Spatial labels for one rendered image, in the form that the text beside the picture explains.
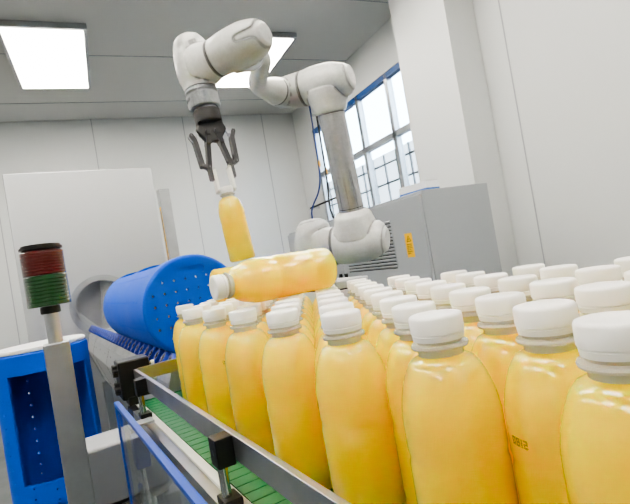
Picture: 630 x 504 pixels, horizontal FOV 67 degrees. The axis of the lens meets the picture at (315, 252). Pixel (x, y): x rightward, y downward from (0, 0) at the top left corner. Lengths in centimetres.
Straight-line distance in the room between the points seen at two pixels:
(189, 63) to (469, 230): 203
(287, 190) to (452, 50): 382
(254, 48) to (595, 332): 117
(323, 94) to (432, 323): 151
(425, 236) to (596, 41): 165
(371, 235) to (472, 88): 246
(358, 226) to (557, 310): 151
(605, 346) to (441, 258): 257
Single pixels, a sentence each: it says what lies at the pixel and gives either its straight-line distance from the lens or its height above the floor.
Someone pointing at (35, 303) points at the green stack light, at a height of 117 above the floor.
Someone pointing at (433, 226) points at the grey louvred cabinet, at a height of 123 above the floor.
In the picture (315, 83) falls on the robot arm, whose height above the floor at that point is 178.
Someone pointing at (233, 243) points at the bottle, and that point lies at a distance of 131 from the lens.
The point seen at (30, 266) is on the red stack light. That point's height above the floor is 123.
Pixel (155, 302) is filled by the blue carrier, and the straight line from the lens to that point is 135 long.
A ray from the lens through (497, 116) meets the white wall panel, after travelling 411.
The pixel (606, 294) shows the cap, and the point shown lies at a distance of 39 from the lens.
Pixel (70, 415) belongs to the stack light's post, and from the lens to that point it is 89.
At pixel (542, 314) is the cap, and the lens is 33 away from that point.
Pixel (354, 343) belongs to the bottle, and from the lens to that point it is 45.
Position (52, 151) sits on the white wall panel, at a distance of 685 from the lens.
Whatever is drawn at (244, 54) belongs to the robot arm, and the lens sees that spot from 134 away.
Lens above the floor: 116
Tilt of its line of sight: 1 degrees up
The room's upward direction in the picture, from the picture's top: 10 degrees counter-clockwise
